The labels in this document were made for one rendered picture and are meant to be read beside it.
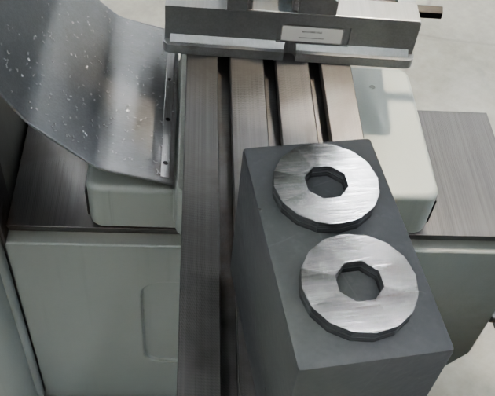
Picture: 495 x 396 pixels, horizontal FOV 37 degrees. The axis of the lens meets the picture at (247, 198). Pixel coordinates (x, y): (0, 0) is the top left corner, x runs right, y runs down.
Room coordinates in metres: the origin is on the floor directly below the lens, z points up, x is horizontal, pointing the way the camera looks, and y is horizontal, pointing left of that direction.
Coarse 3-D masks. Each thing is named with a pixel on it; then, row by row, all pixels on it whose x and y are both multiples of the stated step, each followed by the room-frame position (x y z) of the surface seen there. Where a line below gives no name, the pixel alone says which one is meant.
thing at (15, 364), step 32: (0, 96) 0.75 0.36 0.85; (0, 128) 0.72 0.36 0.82; (0, 160) 0.69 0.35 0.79; (0, 192) 0.64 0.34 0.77; (0, 224) 0.61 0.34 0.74; (0, 256) 0.60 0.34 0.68; (0, 288) 0.58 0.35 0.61; (0, 320) 0.57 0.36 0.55; (0, 352) 0.56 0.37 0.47; (32, 352) 0.61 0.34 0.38; (0, 384) 0.54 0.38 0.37; (32, 384) 0.59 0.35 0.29
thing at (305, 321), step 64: (256, 192) 0.41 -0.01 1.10; (320, 192) 0.42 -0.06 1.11; (384, 192) 0.43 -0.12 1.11; (256, 256) 0.38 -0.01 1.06; (320, 256) 0.34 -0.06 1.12; (384, 256) 0.35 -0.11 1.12; (256, 320) 0.35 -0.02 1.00; (320, 320) 0.29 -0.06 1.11; (384, 320) 0.29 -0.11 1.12; (256, 384) 0.32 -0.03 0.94; (320, 384) 0.26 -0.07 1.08; (384, 384) 0.27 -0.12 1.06
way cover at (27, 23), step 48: (0, 0) 0.73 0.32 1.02; (48, 0) 0.84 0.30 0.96; (96, 0) 0.93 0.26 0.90; (0, 48) 0.67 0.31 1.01; (48, 48) 0.75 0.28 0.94; (96, 48) 0.83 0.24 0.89; (144, 48) 0.88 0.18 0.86; (48, 96) 0.68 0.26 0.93; (96, 96) 0.74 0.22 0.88; (144, 96) 0.78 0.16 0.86; (96, 144) 0.66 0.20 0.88; (144, 144) 0.69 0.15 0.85
